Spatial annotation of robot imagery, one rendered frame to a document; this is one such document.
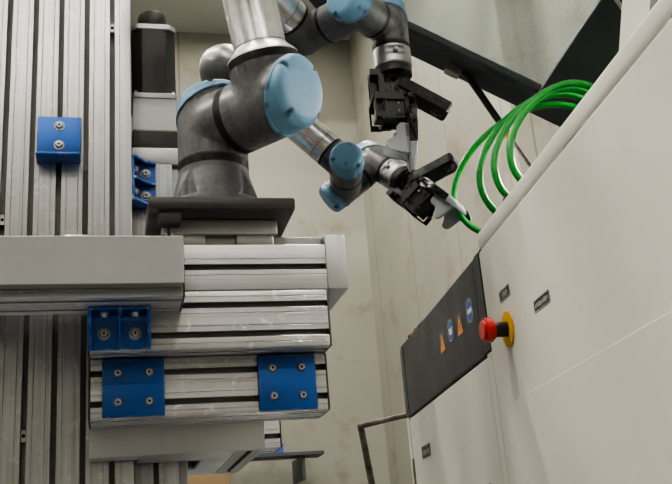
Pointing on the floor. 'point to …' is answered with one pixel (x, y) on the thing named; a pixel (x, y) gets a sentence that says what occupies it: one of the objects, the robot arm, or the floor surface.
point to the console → (593, 290)
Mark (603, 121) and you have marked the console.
